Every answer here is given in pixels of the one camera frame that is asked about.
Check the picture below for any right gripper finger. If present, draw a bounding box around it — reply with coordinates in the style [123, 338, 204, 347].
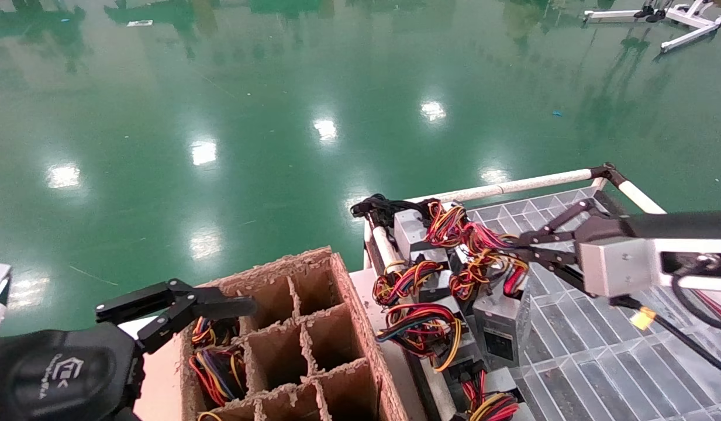
[503, 199, 608, 247]
[511, 247, 583, 291]

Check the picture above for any black cable bundle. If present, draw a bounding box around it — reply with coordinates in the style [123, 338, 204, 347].
[350, 192, 425, 232]

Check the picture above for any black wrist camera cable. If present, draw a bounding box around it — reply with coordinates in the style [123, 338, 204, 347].
[610, 275, 721, 379]

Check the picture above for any white floor stand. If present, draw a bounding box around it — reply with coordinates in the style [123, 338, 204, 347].
[582, 0, 721, 54]

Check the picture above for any white pipe cart frame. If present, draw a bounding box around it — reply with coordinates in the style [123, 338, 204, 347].
[360, 163, 688, 421]

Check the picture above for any brown cardboard divider box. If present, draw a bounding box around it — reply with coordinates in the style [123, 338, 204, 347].
[179, 246, 410, 421]

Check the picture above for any clear plastic divider tray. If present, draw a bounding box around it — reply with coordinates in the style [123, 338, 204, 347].
[465, 186, 721, 421]

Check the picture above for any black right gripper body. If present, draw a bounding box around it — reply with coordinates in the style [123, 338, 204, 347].
[574, 210, 721, 258]

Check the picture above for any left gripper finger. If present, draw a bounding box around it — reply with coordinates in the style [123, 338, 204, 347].
[95, 279, 257, 324]
[137, 304, 256, 354]

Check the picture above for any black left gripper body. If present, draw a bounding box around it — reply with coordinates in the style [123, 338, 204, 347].
[0, 323, 146, 421]

